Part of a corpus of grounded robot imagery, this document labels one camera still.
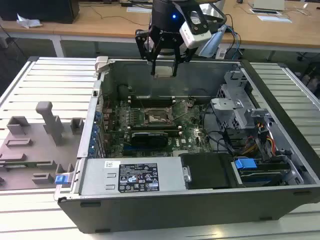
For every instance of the grey case latch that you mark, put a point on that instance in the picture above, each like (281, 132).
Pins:
(102, 63)

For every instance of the blue case latch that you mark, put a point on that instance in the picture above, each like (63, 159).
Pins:
(60, 180)

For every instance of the black computer tower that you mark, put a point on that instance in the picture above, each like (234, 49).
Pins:
(37, 10)

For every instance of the black power adapter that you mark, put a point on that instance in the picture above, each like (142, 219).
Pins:
(126, 4)

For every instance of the silver CPU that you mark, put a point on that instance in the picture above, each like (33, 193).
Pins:
(163, 71)

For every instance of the black PC case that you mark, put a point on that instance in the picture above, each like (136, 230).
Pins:
(175, 212)

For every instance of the blue expansion slot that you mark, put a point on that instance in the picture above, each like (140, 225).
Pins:
(135, 150)

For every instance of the white small adapter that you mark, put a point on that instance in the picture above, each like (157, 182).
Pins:
(221, 53)

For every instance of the RAM slot white clips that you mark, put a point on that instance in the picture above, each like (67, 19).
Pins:
(151, 102)
(151, 97)
(155, 127)
(175, 132)

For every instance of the crumpled white paper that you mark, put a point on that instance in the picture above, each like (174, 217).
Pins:
(28, 22)

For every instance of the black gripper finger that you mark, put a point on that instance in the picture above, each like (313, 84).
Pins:
(186, 55)
(140, 43)

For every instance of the metal drive cage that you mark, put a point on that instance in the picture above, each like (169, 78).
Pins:
(225, 105)

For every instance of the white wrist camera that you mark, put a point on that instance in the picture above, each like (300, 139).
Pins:
(192, 37)

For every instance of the white paper sheet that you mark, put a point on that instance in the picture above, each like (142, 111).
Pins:
(138, 9)
(275, 19)

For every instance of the grey parts rack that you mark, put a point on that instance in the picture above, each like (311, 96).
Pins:
(30, 150)

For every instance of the silver power supply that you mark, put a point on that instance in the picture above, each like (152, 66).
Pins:
(100, 175)

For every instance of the black graphics card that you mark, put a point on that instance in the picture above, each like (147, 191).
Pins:
(150, 140)

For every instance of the green RAM stick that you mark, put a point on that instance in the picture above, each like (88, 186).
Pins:
(27, 165)

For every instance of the blue slot retainer clip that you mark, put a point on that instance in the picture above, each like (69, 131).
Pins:
(93, 141)
(99, 115)
(91, 151)
(95, 131)

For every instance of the CPU socket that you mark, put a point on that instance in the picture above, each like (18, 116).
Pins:
(156, 117)

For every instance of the hard disk in blue carrier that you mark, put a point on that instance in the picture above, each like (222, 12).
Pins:
(246, 165)

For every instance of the green motherboard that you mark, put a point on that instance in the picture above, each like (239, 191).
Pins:
(190, 140)

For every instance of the grey flat box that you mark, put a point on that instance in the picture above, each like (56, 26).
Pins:
(266, 3)

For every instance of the wooden desk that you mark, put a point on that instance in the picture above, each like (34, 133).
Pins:
(100, 27)

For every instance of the black plastic shroud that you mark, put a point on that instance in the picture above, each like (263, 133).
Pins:
(210, 170)

